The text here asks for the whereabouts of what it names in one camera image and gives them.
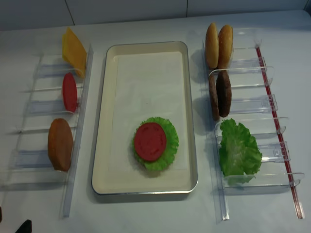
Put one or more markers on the brown bun half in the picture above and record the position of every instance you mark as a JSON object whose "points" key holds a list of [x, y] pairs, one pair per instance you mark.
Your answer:
{"points": [[60, 144]]}

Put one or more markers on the right golden bread bun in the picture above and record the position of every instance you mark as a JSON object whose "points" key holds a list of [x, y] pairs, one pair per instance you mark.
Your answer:
{"points": [[225, 38]]}

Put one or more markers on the green lettuce leaf in rack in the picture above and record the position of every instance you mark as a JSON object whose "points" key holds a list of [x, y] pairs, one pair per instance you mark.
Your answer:
{"points": [[238, 153]]}

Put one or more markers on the white parchment paper sheet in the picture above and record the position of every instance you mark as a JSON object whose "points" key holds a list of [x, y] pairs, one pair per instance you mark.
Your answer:
{"points": [[148, 85]]}

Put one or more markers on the cream metal baking tray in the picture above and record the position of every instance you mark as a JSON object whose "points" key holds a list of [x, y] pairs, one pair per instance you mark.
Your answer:
{"points": [[107, 180]]}

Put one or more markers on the green lettuce leaf on tray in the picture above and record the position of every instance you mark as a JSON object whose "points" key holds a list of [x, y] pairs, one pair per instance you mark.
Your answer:
{"points": [[168, 156]]}

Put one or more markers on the yellow cheese slice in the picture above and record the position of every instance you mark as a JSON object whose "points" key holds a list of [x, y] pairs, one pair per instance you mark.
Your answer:
{"points": [[74, 53]]}

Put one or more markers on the brown meat patty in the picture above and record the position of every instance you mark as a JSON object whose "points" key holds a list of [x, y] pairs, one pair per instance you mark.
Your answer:
{"points": [[213, 98], [224, 93]]}

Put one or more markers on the golden bread bun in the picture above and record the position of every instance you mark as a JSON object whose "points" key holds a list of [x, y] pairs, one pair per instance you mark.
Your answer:
{"points": [[212, 46], [225, 38]]}

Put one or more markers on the clear acrylic left rack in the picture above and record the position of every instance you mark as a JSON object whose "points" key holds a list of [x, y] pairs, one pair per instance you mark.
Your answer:
{"points": [[29, 165]]}

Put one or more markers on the clear acrylic right rack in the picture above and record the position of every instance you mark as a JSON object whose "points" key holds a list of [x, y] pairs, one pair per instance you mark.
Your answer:
{"points": [[250, 106]]}

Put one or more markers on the left golden bread bun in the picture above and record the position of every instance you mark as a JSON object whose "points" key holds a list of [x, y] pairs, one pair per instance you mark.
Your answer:
{"points": [[212, 46]]}

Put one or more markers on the left brown meat patty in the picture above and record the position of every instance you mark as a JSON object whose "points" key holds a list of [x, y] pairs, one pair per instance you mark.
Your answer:
{"points": [[213, 98]]}

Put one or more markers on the red tomato slice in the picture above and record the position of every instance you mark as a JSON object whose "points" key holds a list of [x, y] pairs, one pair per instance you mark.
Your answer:
{"points": [[69, 92], [150, 141]]}

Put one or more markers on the red rod on rack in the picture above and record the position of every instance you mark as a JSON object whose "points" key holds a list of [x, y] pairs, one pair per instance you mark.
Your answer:
{"points": [[297, 204]]}

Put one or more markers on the red tomato slice in rack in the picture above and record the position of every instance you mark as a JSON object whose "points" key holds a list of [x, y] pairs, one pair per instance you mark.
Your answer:
{"points": [[69, 92]]}

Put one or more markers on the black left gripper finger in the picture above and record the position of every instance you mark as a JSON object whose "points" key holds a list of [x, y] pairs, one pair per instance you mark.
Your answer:
{"points": [[26, 227]]}

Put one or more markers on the clear acrylic rack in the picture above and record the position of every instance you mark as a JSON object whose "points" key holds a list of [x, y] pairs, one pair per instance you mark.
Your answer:
{"points": [[250, 106], [29, 165]]}

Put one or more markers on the right brown meat patty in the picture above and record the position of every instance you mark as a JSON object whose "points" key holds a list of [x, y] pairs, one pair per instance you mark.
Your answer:
{"points": [[224, 93]]}

